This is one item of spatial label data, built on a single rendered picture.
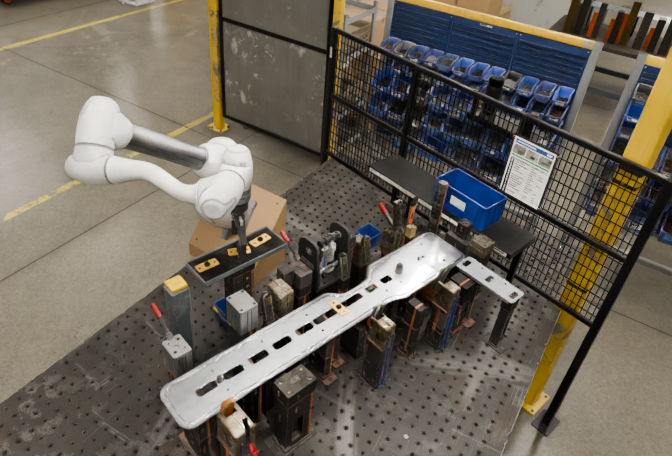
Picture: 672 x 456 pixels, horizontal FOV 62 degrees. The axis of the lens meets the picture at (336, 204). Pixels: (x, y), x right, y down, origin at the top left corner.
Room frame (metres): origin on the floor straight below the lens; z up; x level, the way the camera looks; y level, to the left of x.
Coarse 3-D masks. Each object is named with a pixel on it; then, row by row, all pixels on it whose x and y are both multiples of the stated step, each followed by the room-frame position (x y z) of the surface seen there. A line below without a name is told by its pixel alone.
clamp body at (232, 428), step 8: (240, 408) 1.00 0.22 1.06; (216, 416) 0.97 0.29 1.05; (224, 416) 0.96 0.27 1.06; (232, 416) 0.97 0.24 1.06; (240, 416) 0.97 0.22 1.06; (224, 424) 0.94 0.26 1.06; (232, 424) 0.94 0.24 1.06; (240, 424) 0.94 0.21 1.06; (248, 424) 0.95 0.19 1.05; (224, 432) 0.94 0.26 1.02; (232, 432) 0.91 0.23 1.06; (240, 432) 0.92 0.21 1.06; (224, 440) 0.94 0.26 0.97; (232, 440) 0.90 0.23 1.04; (240, 440) 0.91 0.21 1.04; (224, 448) 0.95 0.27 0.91; (232, 448) 0.91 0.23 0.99; (240, 448) 0.90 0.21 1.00; (248, 448) 0.92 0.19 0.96
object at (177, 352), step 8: (176, 336) 1.24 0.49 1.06; (168, 344) 1.21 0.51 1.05; (176, 344) 1.21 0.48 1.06; (184, 344) 1.21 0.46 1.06; (168, 352) 1.17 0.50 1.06; (176, 352) 1.18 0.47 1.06; (184, 352) 1.18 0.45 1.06; (168, 360) 1.18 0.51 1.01; (176, 360) 1.15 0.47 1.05; (184, 360) 1.17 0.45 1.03; (192, 360) 1.20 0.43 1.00; (168, 368) 1.19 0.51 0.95; (176, 368) 1.15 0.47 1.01; (184, 368) 1.17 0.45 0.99; (192, 368) 1.19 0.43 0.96; (176, 376) 1.15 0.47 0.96
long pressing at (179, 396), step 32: (384, 256) 1.83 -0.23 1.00; (416, 256) 1.86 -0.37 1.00; (448, 256) 1.88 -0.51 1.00; (384, 288) 1.64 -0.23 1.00; (416, 288) 1.66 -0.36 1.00; (288, 320) 1.42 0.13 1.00; (352, 320) 1.45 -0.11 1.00; (224, 352) 1.24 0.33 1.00; (256, 352) 1.26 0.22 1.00; (288, 352) 1.27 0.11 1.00; (192, 384) 1.10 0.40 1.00; (224, 384) 1.12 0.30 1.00; (256, 384) 1.13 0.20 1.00; (192, 416) 0.99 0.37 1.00
